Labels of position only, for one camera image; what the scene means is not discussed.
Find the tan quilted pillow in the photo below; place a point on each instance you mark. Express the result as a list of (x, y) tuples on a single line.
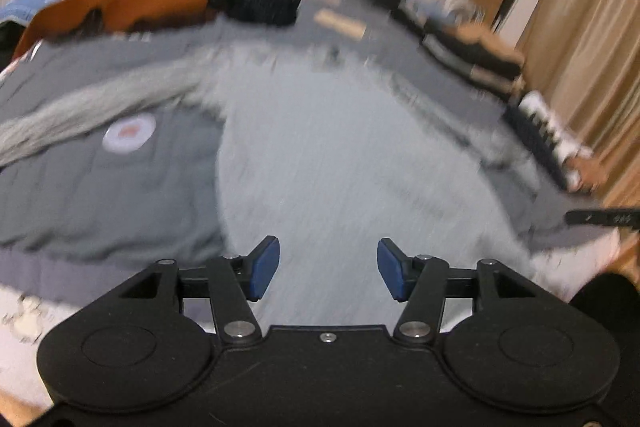
[(487, 38)]

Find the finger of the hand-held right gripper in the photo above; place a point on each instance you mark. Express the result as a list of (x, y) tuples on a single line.
[(600, 218)]

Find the folded black sweater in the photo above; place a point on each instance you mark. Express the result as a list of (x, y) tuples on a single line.
[(475, 62)]

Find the rust orange sweater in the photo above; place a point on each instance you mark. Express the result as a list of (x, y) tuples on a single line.
[(150, 9)]

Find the blue printed pillow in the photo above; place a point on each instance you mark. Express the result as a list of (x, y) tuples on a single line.
[(25, 4)]

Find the folded blue garment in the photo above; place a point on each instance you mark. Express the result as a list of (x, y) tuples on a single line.
[(435, 9)]

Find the beige curtain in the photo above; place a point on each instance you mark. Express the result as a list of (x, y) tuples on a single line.
[(590, 32)]

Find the grey t-shirt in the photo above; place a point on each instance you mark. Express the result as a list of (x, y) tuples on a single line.
[(325, 157)]

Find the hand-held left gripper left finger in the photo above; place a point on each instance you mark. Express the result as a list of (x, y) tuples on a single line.
[(265, 267)]

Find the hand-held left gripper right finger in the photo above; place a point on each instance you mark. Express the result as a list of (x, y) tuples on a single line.
[(392, 267)]

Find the folded dotted clothes stack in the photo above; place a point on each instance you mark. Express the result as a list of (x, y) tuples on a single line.
[(545, 137)]

